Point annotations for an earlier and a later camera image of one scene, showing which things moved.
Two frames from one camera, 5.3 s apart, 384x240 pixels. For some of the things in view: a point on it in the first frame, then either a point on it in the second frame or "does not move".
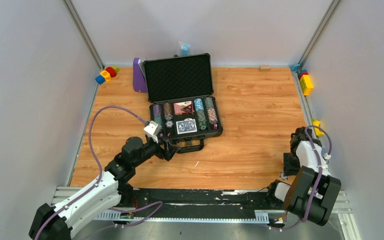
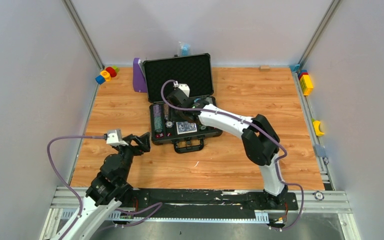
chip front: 169,124 does not move
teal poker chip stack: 158,119 does not move
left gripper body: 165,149 to 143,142
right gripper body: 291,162 to 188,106
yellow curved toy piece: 318,132 does not move
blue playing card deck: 187,126 does not move
